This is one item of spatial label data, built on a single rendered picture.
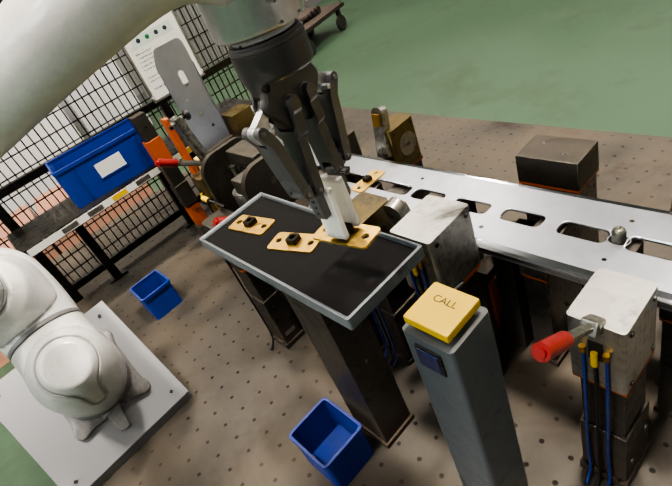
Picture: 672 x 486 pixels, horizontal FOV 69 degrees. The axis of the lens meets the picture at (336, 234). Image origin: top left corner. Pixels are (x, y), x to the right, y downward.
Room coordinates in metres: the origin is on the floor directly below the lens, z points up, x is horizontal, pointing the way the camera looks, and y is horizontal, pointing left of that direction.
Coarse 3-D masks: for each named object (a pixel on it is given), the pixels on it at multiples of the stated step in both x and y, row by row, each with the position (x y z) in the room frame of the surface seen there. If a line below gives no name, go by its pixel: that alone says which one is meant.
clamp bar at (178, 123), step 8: (184, 112) 1.29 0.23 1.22; (176, 120) 1.26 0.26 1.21; (184, 120) 1.28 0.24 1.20; (176, 128) 1.28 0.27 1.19; (184, 128) 1.27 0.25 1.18; (184, 136) 1.27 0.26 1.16; (192, 136) 1.27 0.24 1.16; (192, 144) 1.27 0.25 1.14; (200, 144) 1.28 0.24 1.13; (200, 152) 1.27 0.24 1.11; (200, 160) 1.30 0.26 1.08
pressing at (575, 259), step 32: (352, 160) 1.09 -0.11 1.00; (384, 160) 1.03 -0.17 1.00; (352, 192) 0.94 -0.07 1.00; (384, 192) 0.89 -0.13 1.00; (448, 192) 0.79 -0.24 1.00; (480, 192) 0.75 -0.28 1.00; (512, 192) 0.71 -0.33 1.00; (544, 192) 0.67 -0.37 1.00; (480, 224) 0.66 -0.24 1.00; (512, 224) 0.63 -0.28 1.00; (544, 224) 0.60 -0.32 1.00; (576, 224) 0.57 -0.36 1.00; (608, 224) 0.54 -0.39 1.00; (640, 224) 0.51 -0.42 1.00; (512, 256) 0.56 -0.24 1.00; (544, 256) 0.53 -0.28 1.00; (576, 256) 0.51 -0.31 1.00; (608, 256) 0.48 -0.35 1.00; (640, 256) 0.46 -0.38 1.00
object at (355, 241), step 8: (360, 224) 0.49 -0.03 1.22; (320, 232) 0.51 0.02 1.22; (352, 232) 0.48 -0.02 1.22; (360, 232) 0.47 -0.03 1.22; (368, 232) 0.47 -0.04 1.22; (376, 232) 0.46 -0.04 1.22; (320, 240) 0.49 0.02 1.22; (328, 240) 0.48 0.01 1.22; (336, 240) 0.48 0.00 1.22; (344, 240) 0.47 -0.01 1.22; (352, 240) 0.46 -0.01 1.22; (360, 240) 0.46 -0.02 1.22; (368, 240) 0.45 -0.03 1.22; (360, 248) 0.45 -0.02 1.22
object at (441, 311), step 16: (432, 288) 0.40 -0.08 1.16; (448, 288) 0.39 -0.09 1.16; (416, 304) 0.39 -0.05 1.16; (432, 304) 0.38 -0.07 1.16; (448, 304) 0.37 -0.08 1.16; (464, 304) 0.36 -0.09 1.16; (480, 304) 0.36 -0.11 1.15; (416, 320) 0.37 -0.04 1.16; (432, 320) 0.36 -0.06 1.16; (448, 320) 0.35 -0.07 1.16; (464, 320) 0.34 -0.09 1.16; (448, 336) 0.33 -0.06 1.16
